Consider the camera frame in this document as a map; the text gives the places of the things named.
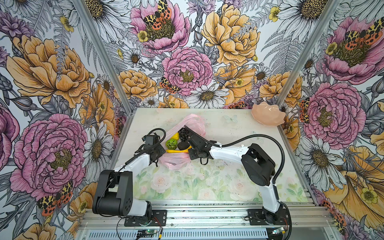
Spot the fake dark avocado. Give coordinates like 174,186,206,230
178,142,190,151

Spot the pink plastic bag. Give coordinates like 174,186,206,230
160,114,206,170

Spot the pink petal-shaped bowl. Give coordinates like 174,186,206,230
251,102,286,127

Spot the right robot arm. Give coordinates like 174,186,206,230
185,126,292,225

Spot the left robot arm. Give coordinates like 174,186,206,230
92,131,166,225

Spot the fake yellow banana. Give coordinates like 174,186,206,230
166,146,192,154

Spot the fake green custard apple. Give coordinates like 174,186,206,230
166,139,178,150

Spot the fake black grape bunch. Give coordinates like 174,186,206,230
178,128,191,142

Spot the fake yellow lemon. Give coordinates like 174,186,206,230
171,133,180,141

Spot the green circuit board left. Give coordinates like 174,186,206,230
136,230,159,240

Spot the green circuit board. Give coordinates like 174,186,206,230
272,227,286,235
136,230,159,240

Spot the green circuit board right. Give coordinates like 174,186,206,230
272,227,286,235

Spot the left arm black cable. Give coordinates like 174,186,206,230
98,128,167,217

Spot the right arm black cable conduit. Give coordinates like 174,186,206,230
206,134,292,240

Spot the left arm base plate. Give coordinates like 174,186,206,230
124,210,168,227

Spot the white slotted cable duct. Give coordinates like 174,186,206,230
85,228,269,240

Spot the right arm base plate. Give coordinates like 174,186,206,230
245,209,292,226

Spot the aluminium front rail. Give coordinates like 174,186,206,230
76,200,337,230

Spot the left aluminium frame post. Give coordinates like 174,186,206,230
74,1,134,117

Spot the aluminium frame post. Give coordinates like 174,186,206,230
74,1,134,117
274,0,343,106

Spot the right aluminium frame post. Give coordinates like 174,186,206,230
274,0,343,106

